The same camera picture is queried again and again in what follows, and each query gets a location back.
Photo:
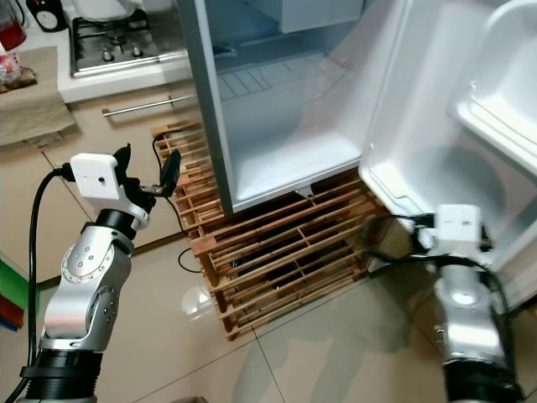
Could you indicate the colourful red white snack bag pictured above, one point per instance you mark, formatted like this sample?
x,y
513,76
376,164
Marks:
x,y
17,74

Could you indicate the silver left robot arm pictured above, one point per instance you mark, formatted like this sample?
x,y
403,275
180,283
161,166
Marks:
x,y
84,285

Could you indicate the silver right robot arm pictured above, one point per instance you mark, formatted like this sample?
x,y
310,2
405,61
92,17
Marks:
x,y
470,327

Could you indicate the silver white fridge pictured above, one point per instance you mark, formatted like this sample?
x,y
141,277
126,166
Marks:
x,y
302,117

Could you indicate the clear glass fridge shelf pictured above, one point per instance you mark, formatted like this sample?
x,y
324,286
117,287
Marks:
x,y
277,77

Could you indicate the white fridge door shelf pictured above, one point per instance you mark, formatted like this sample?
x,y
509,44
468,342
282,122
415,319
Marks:
x,y
499,92

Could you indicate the white fridge drawer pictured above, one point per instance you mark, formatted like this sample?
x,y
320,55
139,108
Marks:
x,y
310,13

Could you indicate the beige kitchen counter cabinet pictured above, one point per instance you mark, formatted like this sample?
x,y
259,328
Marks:
x,y
84,101

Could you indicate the beige cloth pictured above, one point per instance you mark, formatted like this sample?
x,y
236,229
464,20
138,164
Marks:
x,y
33,113

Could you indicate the steel gas stove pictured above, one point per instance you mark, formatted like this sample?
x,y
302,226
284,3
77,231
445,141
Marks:
x,y
113,46

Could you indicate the wooden slatted pallet rack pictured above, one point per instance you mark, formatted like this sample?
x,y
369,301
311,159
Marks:
x,y
285,252

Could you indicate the white cooking pot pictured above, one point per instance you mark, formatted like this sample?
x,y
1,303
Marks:
x,y
105,8

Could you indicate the black round kitchen timer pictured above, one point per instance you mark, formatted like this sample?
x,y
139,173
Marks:
x,y
46,15

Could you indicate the green flat board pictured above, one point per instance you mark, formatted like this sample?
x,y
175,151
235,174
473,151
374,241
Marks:
x,y
13,290

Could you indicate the red jug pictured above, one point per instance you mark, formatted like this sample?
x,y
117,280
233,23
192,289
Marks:
x,y
10,25

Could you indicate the orange red flat board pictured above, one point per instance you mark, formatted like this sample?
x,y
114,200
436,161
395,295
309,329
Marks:
x,y
8,312

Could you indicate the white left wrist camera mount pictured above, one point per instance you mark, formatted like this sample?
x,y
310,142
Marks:
x,y
99,175

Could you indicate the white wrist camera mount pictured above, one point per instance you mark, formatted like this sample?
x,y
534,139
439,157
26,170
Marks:
x,y
457,225
99,175

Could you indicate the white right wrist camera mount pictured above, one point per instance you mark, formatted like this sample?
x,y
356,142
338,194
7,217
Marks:
x,y
457,225

